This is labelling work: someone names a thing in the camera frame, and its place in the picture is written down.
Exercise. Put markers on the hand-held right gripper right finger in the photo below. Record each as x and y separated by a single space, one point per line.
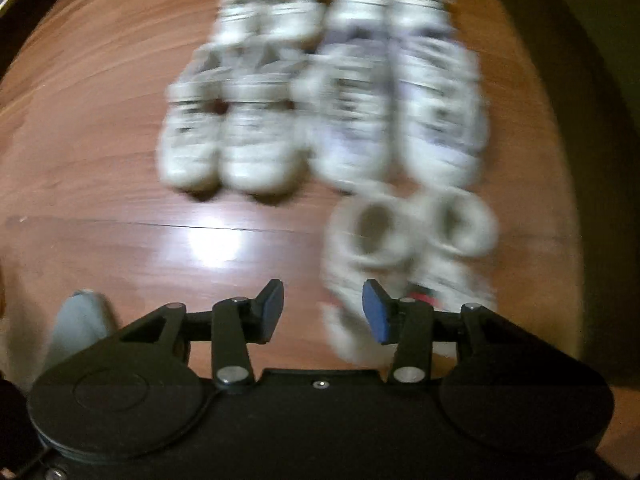
377 312

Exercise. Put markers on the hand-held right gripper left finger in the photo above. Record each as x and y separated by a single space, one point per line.
272 310

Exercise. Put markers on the white knit sock shoe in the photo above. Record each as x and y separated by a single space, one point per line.
375 240
465 230

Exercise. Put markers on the white shoe with maroon stripes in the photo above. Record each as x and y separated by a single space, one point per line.
192 155
260 155

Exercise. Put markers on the lavender white lace sneaker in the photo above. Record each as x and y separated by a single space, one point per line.
440 125
350 130

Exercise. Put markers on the white shoe with black heel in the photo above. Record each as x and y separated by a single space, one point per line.
292 10
237 15

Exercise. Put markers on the grey fabric object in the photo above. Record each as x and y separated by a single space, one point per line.
80 325

